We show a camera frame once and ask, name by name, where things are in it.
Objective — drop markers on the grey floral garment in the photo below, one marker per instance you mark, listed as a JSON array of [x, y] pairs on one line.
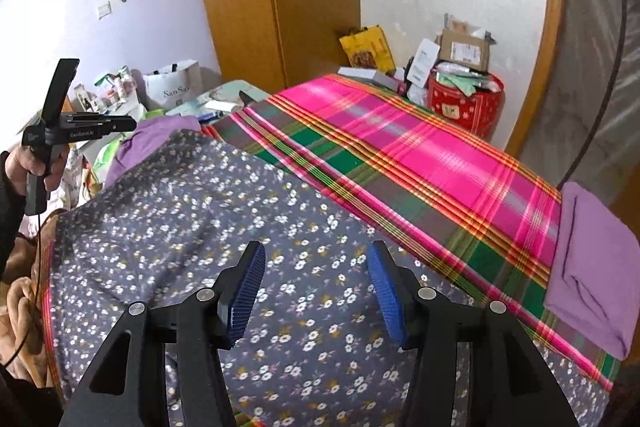
[[200, 217]]

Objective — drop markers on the red patterned container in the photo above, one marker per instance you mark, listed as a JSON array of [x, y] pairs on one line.
[[465, 112]]

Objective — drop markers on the cluster of cosmetic bottles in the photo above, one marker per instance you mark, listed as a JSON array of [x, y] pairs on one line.
[[115, 87]]

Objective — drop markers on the green packet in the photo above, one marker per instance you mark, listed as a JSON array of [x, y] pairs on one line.
[[107, 154]]

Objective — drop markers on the yellow paper bag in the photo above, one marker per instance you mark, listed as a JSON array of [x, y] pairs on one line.
[[367, 49]]

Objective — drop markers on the white paper shopping bag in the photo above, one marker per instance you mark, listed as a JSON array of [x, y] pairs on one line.
[[172, 92]]

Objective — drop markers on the white carton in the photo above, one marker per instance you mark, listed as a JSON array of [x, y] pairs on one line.
[[422, 62]]

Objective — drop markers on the wooden door frame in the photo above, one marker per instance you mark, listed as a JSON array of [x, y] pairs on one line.
[[550, 32]]

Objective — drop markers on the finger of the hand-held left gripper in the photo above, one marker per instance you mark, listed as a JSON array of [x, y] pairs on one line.
[[100, 127]]

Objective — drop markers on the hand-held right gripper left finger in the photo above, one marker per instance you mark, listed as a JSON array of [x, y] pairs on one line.
[[247, 297]]

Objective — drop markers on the person's left hand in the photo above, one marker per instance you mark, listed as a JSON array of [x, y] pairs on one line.
[[17, 164]]

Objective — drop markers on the clear plastic door curtain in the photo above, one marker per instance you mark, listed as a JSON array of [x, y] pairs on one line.
[[595, 57]]

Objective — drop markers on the person's left forearm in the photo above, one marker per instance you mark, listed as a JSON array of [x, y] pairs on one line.
[[7, 227]]

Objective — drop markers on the crumpled purple cloth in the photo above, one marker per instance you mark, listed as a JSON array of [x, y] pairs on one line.
[[145, 142]]

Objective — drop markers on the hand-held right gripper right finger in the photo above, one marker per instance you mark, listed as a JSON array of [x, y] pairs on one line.
[[385, 297]]

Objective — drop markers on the pink green plaid blanket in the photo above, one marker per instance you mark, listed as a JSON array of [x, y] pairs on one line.
[[400, 157]]

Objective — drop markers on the folded purple cloth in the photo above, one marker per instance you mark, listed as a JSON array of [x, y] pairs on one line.
[[595, 267]]

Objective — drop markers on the cardboard box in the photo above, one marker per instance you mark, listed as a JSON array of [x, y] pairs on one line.
[[465, 49]]

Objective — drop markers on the brown fleece blanket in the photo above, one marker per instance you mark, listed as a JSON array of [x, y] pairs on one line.
[[22, 307]]

